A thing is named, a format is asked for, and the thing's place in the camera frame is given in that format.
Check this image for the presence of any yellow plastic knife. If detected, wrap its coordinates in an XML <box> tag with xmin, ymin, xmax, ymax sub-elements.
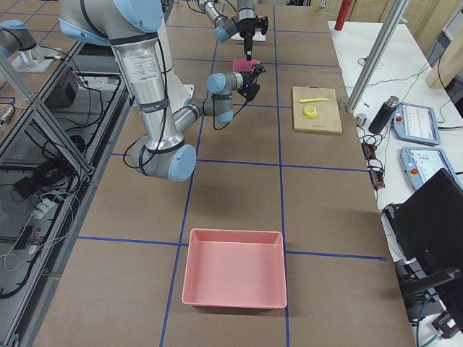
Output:
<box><xmin>299</xmin><ymin>97</ymin><xmax>331</xmax><ymax>103</ymax></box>

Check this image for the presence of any bamboo cutting board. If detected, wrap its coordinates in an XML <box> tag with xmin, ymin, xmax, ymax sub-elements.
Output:
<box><xmin>292</xmin><ymin>86</ymin><xmax>342</xmax><ymax>134</ymax></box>

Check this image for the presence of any aluminium frame post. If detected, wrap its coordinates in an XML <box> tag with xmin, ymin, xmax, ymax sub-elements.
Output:
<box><xmin>346</xmin><ymin>0</ymin><xmax>410</xmax><ymax>113</ymax></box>

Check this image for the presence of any red cylinder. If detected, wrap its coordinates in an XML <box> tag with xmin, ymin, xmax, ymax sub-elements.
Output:
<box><xmin>334</xmin><ymin>0</ymin><xmax>352</xmax><ymax>31</ymax></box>

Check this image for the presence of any black laptop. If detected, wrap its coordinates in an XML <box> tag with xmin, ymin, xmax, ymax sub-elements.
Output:
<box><xmin>384</xmin><ymin>168</ymin><xmax>462</xmax><ymax>271</ymax></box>

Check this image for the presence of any lemon slice stack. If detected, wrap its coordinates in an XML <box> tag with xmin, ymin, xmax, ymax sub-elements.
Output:
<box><xmin>303</xmin><ymin>106</ymin><xmax>318</xmax><ymax>119</ymax></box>

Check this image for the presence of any teach pendant near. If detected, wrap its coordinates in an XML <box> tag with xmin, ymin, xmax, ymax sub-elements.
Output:
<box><xmin>399</xmin><ymin>147</ymin><xmax>456</xmax><ymax>190</ymax></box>

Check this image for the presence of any teach pendant far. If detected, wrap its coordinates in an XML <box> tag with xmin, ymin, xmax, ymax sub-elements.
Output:
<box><xmin>393</xmin><ymin>103</ymin><xmax>441</xmax><ymax>146</ymax></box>

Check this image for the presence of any black water bottle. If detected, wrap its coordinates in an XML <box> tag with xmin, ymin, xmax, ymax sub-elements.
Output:
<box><xmin>368</xmin><ymin>95</ymin><xmax>399</xmax><ymax>134</ymax></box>

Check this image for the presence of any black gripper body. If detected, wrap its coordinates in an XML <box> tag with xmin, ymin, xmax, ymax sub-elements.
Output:
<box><xmin>240</xmin><ymin>16</ymin><xmax>268</xmax><ymax>52</ymax></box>
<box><xmin>238</xmin><ymin>64</ymin><xmax>266</xmax><ymax>100</ymax></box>

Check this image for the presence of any teach pendant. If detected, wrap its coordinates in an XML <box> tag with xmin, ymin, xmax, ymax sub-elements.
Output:
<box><xmin>393</xmin><ymin>103</ymin><xmax>441</xmax><ymax>146</ymax></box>
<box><xmin>399</xmin><ymin>147</ymin><xmax>456</xmax><ymax>190</ymax></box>

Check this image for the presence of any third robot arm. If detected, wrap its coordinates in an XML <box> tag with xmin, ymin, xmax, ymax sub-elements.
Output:
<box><xmin>1</xmin><ymin>20</ymin><xmax>53</xmax><ymax>73</ymax></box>

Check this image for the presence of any white rectangular tray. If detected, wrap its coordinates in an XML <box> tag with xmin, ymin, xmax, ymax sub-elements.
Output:
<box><xmin>231</xmin><ymin>32</ymin><xmax>266</xmax><ymax>42</ymax></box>

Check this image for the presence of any maroon wiping cloth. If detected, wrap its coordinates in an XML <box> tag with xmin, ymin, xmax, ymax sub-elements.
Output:
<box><xmin>232</xmin><ymin>58</ymin><xmax>260</xmax><ymax>72</ymax></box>

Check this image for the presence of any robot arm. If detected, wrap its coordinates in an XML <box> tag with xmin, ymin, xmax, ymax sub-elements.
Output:
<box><xmin>59</xmin><ymin>1</ymin><xmax>268</xmax><ymax>181</ymax></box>
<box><xmin>197</xmin><ymin>0</ymin><xmax>268</xmax><ymax>61</ymax></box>

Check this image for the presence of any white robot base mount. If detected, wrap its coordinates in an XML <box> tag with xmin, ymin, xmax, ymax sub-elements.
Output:
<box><xmin>167</xmin><ymin>73</ymin><xmax>195</xmax><ymax>113</ymax></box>

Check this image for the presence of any pink plastic bin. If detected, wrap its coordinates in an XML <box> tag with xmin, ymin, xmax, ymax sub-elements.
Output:
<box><xmin>182</xmin><ymin>228</ymin><xmax>287</xmax><ymax>309</ymax></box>

